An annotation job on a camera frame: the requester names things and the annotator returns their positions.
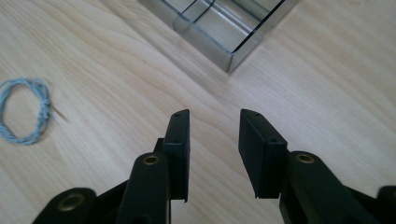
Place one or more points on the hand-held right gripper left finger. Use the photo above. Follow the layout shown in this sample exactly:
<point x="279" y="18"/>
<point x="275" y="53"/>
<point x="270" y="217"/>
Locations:
<point x="174" y="155"/>

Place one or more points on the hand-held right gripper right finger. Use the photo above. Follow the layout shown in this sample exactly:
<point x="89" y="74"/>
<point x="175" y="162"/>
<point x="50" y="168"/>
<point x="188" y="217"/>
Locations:
<point x="264" y="161"/>

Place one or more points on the clear acrylic organizer box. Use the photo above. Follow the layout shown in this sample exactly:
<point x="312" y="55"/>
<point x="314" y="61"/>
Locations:
<point x="218" y="28"/>

